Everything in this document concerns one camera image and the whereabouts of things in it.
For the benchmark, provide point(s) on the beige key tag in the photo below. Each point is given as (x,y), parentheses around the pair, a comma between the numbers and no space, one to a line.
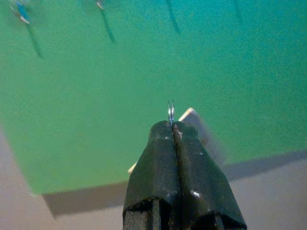
(194,119)

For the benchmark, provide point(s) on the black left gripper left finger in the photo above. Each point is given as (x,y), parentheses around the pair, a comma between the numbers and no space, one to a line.
(156,172)

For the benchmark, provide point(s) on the green wall board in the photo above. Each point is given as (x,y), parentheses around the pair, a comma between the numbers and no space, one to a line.
(96,107)

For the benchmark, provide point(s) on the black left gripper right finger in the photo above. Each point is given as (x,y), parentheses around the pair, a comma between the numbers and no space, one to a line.
(201,182)

